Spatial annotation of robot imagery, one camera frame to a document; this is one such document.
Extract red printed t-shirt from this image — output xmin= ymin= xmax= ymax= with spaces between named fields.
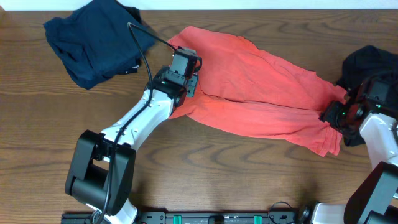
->
xmin=170 ymin=26 xmax=346 ymax=156

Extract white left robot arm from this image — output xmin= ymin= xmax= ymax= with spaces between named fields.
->
xmin=65 ymin=66 xmax=198 ymax=223

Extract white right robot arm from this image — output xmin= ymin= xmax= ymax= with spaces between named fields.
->
xmin=297 ymin=100 xmax=397 ymax=223

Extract black t-shirt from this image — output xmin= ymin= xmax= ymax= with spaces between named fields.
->
xmin=337 ymin=45 xmax=397 ymax=146

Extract navy blue folded shirt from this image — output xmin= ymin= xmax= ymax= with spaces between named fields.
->
xmin=44 ymin=0 xmax=155 ymax=90

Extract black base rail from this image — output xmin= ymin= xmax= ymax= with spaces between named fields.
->
xmin=60 ymin=210 xmax=301 ymax=224

